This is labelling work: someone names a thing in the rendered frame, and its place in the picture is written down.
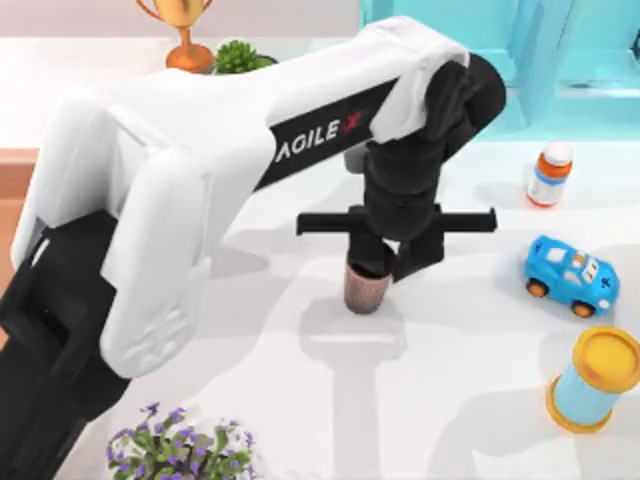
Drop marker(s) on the brown cup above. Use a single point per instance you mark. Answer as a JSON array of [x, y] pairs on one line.
[[365, 295]]

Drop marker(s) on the orange and white bottle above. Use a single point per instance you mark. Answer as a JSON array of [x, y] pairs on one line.
[[547, 177]]

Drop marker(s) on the pale grey rounded box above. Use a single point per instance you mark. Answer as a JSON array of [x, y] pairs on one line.
[[354, 161]]

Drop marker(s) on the blue toy car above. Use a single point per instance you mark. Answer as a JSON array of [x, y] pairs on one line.
[[565, 275]]

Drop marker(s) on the light blue rack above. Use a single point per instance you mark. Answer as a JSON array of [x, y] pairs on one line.
[[550, 55]]

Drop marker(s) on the blue and yellow can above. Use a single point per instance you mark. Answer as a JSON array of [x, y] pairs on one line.
[[590, 385]]

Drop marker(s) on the green potted plant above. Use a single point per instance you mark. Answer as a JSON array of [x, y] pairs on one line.
[[240, 57]]

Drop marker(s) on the purple flower plant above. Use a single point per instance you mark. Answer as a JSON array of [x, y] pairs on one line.
[[175, 445]]

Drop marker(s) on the gold trophy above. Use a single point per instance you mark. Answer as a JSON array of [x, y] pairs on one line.
[[187, 47]]

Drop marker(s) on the salmon-coloured box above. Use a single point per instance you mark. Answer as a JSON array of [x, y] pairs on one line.
[[15, 190]]

